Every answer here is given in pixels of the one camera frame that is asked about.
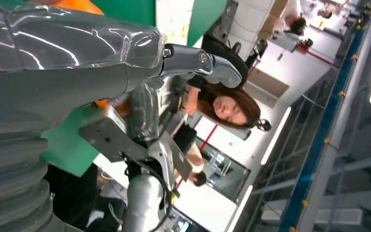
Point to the person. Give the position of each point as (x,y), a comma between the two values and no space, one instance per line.
(233,109)
(297,25)

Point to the orange bottle with clear cap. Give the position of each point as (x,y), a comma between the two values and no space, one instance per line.
(76,4)

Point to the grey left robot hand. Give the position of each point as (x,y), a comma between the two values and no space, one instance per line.
(60,64)

